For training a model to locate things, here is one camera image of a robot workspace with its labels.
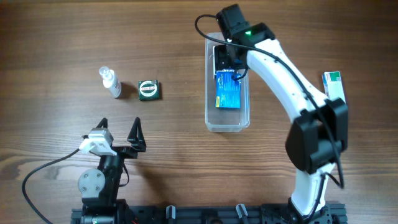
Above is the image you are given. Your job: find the blue lozenge box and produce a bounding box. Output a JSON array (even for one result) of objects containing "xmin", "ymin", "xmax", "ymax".
[{"xmin": 215, "ymin": 71, "xmax": 241, "ymax": 109}]

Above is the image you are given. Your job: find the white glue bottle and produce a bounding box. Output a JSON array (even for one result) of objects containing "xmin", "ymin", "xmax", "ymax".
[{"xmin": 99, "ymin": 66, "xmax": 121, "ymax": 98}]

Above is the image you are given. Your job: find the white green medicine box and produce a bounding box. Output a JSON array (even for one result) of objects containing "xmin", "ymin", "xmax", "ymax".
[{"xmin": 322, "ymin": 71, "xmax": 346, "ymax": 102}]

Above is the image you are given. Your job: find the Hansaplast plaster box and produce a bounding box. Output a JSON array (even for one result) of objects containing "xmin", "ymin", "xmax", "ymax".
[{"xmin": 222, "ymin": 68, "xmax": 234, "ymax": 73}]

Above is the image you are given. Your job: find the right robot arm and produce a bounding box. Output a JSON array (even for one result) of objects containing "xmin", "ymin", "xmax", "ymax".
[{"xmin": 215, "ymin": 4, "xmax": 348, "ymax": 223}]

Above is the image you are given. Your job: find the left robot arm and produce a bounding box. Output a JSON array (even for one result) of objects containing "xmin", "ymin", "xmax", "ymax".
[{"xmin": 71, "ymin": 117, "xmax": 146, "ymax": 224}]

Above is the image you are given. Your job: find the clear plastic container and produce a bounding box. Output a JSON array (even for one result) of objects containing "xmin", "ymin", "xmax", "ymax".
[{"xmin": 205, "ymin": 39, "xmax": 250, "ymax": 132}]

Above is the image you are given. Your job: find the green Zam-Buk box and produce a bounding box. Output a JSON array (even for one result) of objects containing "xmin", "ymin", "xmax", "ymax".
[{"xmin": 138, "ymin": 80, "xmax": 160, "ymax": 101}]

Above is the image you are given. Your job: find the left black cable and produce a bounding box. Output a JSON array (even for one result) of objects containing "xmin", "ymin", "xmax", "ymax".
[{"xmin": 21, "ymin": 148, "xmax": 81, "ymax": 224}]

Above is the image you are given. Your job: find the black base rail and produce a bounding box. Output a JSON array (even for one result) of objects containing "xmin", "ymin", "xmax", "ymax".
[{"xmin": 70, "ymin": 203, "xmax": 348, "ymax": 224}]

